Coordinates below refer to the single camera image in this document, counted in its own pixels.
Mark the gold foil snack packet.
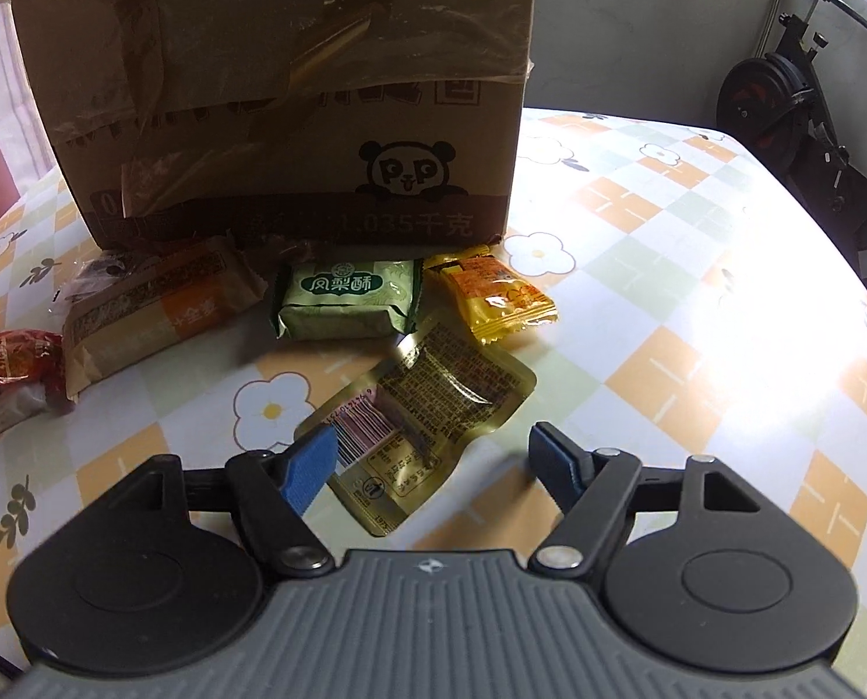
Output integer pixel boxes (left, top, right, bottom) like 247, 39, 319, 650
295, 320, 538, 537

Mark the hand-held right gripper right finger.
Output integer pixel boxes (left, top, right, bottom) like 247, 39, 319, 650
527, 421, 766, 575

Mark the green pastry packet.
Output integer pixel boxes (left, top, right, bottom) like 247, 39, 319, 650
272, 258, 424, 342

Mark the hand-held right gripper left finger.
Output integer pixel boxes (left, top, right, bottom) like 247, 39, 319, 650
102, 422, 341, 578

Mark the brown orange bread packet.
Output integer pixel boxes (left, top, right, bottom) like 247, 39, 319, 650
62, 242, 269, 406

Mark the black exercise bike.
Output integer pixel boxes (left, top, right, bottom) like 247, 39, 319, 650
716, 0, 867, 296

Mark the clear snack wrapper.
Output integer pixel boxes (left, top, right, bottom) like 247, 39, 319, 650
55, 248, 150, 303

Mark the small red snack packet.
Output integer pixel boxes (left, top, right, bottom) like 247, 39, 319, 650
0, 330, 66, 391

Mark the brown cardboard box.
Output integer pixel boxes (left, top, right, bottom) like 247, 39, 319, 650
11, 0, 541, 255

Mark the yellow orange snack packet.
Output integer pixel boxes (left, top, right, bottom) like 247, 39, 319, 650
425, 243, 559, 345

